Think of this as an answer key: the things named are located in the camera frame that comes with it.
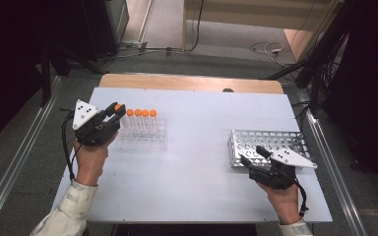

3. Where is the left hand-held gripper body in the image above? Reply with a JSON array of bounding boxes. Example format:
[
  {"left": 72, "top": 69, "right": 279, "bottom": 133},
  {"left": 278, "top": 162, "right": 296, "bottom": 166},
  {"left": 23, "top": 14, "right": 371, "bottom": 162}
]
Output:
[{"left": 72, "top": 99, "right": 119, "bottom": 148}]

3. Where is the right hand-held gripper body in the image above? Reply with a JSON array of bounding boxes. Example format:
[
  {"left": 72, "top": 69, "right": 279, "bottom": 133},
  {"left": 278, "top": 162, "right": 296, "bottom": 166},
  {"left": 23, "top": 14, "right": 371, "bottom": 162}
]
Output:
[{"left": 249, "top": 148, "right": 318, "bottom": 191}]

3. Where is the orange-capped test tube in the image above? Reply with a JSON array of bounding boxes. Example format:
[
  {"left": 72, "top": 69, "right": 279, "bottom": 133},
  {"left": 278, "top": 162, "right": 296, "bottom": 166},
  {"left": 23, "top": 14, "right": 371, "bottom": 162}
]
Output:
[
  {"left": 113, "top": 103, "right": 131, "bottom": 130},
  {"left": 134, "top": 108, "right": 145, "bottom": 136},
  {"left": 149, "top": 109, "right": 158, "bottom": 136},
  {"left": 141, "top": 109, "right": 152, "bottom": 136},
  {"left": 126, "top": 108, "right": 137, "bottom": 136}
]

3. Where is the perforated metal tube rack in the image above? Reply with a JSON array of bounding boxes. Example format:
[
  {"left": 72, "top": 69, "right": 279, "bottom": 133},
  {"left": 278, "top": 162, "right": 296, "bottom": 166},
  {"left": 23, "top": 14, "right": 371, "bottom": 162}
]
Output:
[{"left": 227, "top": 129, "right": 312, "bottom": 169}]

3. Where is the clear plastic tube rack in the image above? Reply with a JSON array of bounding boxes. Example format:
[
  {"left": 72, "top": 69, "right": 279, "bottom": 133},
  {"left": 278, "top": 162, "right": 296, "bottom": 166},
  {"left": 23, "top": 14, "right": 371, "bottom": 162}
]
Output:
[{"left": 117, "top": 117, "right": 169, "bottom": 151}]

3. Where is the person's right hand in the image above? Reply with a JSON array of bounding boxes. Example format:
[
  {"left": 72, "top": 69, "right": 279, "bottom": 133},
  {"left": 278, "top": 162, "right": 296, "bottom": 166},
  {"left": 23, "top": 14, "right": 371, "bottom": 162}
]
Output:
[{"left": 256, "top": 181, "right": 301, "bottom": 226}]

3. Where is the person's left hand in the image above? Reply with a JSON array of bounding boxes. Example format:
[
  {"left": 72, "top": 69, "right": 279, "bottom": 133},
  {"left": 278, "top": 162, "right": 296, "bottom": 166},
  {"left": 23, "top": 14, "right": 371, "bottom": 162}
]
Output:
[{"left": 73, "top": 131, "right": 119, "bottom": 188}]

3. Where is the black metal stand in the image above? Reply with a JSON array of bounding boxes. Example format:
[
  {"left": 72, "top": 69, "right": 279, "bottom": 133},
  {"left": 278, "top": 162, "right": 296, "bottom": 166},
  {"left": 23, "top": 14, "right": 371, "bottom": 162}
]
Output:
[{"left": 38, "top": 43, "right": 107, "bottom": 107}]

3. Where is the grey power strip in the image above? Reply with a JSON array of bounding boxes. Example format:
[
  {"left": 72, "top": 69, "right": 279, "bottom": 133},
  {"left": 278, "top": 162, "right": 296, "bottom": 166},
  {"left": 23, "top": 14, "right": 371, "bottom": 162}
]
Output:
[{"left": 121, "top": 39, "right": 149, "bottom": 51}]

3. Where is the black tripod stand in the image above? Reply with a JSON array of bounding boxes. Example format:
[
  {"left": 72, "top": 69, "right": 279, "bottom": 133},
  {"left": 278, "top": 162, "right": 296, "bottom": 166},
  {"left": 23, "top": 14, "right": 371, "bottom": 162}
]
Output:
[{"left": 259, "top": 0, "right": 353, "bottom": 116}]

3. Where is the dark cabinet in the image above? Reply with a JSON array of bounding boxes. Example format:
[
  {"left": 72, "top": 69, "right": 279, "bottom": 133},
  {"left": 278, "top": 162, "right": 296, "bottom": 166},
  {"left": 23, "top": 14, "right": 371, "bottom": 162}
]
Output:
[{"left": 78, "top": 0, "right": 130, "bottom": 61}]

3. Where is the dark curtain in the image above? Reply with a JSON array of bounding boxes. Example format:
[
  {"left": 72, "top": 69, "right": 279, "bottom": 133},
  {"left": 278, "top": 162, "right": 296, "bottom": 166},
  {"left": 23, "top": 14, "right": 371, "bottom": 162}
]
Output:
[
  {"left": 0, "top": 0, "right": 84, "bottom": 154},
  {"left": 321, "top": 0, "right": 378, "bottom": 200}
]

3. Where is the light wooden furniture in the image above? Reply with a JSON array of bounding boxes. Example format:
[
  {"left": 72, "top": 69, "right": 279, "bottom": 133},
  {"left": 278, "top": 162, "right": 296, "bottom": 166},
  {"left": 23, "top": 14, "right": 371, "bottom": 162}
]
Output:
[{"left": 181, "top": 0, "right": 346, "bottom": 63}]

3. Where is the left hand-held gripper cable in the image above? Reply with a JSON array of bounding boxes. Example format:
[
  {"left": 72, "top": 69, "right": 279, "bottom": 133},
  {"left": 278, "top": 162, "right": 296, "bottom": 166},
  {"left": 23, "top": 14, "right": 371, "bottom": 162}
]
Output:
[{"left": 58, "top": 107, "right": 83, "bottom": 182}]

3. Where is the hand-held gripper cable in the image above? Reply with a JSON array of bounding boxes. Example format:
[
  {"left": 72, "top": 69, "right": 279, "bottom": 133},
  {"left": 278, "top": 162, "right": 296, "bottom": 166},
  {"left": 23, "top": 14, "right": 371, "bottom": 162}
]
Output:
[
  {"left": 58, "top": 107, "right": 83, "bottom": 182},
  {"left": 293, "top": 178, "right": 310, "bottom": 218}
]

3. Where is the right hand-held gripper cable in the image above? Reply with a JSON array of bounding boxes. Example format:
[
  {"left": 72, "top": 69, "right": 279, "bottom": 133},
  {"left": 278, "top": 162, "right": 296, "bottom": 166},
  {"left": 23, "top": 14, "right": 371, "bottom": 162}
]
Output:
[{"left": 293, "top": 178, "right": 310, "bottom": 218}]

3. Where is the aluminium floor rail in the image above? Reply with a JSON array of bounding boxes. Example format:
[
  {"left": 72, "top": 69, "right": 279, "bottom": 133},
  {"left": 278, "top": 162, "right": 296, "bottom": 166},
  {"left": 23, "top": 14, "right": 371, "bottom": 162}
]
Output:
[
  {"left": 0, "top": 76, "right": 63, "bottom": 236},
  {"left": 294, "top": 87, "right": 370, "bottom": 236}
]

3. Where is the white coiled cable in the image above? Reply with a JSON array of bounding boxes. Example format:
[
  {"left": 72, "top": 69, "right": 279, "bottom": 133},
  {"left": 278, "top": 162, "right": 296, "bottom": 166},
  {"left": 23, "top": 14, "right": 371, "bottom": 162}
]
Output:
[{"left": 249, "top": 40, "right": 287, "bottom": 66}]

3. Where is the black hanging cable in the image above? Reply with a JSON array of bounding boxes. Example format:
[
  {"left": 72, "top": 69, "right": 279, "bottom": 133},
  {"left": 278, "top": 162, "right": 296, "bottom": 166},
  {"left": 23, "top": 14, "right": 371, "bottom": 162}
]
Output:
[{"left": 183, "top": 0, "right": 206, "bottom": 53}]

